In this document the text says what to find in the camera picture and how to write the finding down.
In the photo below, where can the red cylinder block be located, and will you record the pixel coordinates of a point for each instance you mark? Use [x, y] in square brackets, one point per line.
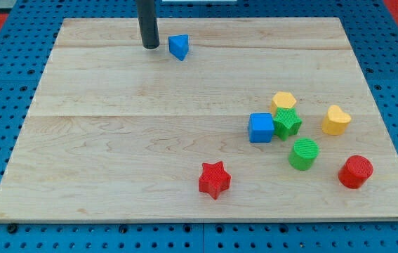
[355, 172]

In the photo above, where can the blue triangle block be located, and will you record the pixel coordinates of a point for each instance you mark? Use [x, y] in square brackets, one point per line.
[178, 46]

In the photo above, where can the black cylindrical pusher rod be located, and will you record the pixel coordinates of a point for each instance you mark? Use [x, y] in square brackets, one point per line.
[147, 19]

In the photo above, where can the wooden board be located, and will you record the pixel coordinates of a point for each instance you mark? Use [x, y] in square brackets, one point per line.
[118, 134]

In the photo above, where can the green cylinder block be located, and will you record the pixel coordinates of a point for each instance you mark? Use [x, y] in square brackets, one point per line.
[303, 154]

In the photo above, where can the yellow hexagon block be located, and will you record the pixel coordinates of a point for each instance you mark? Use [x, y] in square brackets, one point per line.
[282, 99]

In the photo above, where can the yellow heart block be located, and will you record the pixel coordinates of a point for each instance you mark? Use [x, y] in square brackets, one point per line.
[335, 121]

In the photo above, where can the red star block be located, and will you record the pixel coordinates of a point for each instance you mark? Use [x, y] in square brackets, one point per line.
[214, 179]

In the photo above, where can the blue cube block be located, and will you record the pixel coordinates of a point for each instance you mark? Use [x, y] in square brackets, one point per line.
[260, 127]

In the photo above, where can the green star block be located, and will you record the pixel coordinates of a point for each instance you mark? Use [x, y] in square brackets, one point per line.
[286, 123]

